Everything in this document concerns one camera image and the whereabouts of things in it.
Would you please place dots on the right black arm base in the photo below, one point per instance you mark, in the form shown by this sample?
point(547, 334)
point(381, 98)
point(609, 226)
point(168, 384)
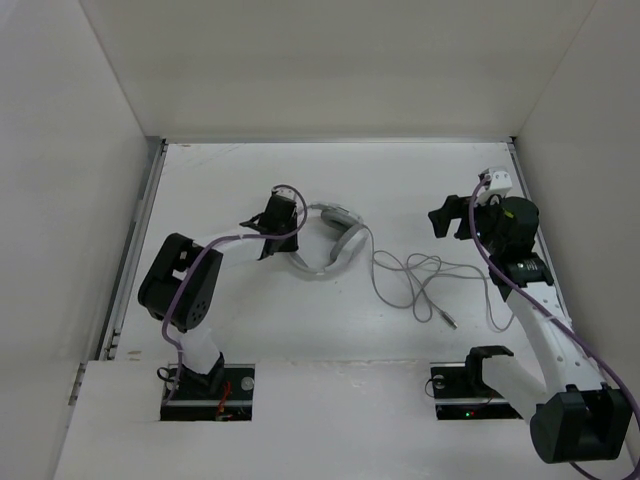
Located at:
point(456, 399)

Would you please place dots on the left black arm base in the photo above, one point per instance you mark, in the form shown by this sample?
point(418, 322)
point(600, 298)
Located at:
point(232, 401)

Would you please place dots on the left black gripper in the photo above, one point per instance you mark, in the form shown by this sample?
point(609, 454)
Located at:
point(290, 246)

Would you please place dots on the white grey headphones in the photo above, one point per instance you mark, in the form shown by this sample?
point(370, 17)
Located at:
point(348, 238)

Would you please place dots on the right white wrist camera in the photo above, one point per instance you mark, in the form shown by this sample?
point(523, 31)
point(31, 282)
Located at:
point(495, 181)

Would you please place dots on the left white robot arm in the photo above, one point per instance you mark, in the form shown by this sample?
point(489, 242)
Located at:
point(179, 287)

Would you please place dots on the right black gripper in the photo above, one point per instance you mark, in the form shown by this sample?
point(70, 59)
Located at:
point(453, 207)

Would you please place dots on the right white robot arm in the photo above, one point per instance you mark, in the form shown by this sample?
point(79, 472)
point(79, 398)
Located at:
point(573, 413)

